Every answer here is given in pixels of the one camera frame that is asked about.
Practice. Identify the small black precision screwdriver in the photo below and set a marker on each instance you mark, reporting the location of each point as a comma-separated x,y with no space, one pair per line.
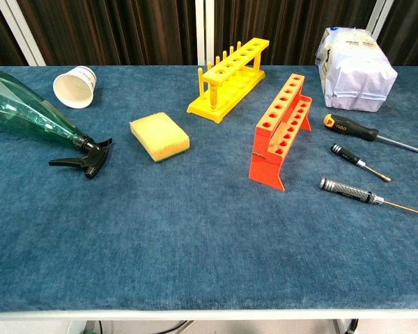
345,154

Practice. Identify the orange tool rack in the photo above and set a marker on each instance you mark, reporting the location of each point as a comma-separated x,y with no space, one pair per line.
264,170

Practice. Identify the yellow sponge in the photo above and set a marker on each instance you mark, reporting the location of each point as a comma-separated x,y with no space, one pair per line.
158,134

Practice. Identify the blue table cloth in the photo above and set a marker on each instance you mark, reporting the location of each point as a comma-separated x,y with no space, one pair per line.
195,226

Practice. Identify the yellow test tube rack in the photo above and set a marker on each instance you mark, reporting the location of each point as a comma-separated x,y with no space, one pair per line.
209,106

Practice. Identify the white paper cup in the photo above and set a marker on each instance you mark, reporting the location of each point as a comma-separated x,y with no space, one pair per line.
73,91

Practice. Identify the dark brown curtain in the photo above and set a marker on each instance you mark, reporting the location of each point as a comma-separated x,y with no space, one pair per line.
125,31

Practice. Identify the white paper package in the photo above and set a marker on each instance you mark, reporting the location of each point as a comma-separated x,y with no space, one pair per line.
358,80

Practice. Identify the green spray bottle black trigger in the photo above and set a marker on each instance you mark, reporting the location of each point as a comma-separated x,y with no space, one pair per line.
21,108

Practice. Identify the green object under table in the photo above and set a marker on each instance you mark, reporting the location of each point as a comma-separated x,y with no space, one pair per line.
89,328

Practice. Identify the white table leg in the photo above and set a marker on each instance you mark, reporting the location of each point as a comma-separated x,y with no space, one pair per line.
342,327
77,327

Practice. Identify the upright white frame post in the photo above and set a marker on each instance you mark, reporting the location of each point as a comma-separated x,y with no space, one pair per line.
200,28

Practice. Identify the slanted white frame post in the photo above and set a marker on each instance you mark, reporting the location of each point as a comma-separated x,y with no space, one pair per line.
21,35
380,17

